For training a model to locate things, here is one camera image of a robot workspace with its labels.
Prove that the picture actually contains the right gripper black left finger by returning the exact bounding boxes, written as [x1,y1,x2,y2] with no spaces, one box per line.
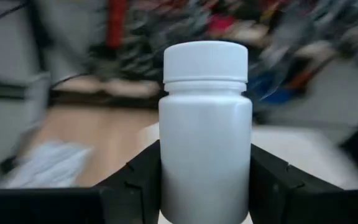
[95,139,162,224]

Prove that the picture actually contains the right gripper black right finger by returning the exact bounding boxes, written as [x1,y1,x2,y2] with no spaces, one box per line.
[249,142,344,224]

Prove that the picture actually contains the white plastic pill bottle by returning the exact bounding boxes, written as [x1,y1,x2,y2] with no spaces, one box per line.
[158,40,254,224]

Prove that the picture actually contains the white perforated plastic basket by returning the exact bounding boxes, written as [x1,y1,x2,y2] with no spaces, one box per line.
[140,123,358,190]

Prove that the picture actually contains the white patterned foil packet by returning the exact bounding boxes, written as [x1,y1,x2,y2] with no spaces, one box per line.
[0,141,93,189]

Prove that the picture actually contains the red post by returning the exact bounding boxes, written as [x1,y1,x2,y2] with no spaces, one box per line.
[106,0,127,49]

